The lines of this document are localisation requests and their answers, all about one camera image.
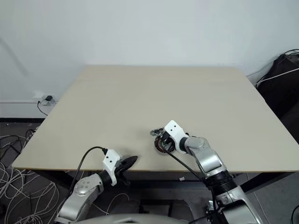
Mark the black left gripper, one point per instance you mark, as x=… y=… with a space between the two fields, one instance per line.
x=121 y=170

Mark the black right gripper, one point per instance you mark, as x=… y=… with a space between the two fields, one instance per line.
x=168 y=140

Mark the grey motor stator housing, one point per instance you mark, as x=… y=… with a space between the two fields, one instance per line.
x=158 y=147

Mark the grey plastic cover piece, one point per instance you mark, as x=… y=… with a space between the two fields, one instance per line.
x=155 y=132

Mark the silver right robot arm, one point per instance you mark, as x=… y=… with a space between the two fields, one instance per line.
x=210 y=161

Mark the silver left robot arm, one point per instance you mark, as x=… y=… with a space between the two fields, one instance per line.
x=81 y=186

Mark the black rounded block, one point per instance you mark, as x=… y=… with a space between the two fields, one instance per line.
x=123 y=207
x=183 y=206

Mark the silver robot torso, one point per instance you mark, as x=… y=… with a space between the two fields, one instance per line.
x=130 y=219

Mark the black power adapter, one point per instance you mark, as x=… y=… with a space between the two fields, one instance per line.
x=48 y=98

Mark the black bag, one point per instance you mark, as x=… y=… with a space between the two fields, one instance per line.
x=278 y=91

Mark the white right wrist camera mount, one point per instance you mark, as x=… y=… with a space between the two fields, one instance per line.
x=172 y=127

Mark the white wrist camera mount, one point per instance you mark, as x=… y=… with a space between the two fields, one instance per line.
x=111 y=158
x=172 y=127

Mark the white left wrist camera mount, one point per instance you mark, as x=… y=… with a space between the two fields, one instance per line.
x=111 y=158

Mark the black table frame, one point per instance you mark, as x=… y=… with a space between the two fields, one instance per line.
x=144 y=176

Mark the silver metal bracket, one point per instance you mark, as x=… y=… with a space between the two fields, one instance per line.
x=210 y=205

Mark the white wall outlet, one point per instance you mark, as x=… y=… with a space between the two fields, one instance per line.
x=39 y=95

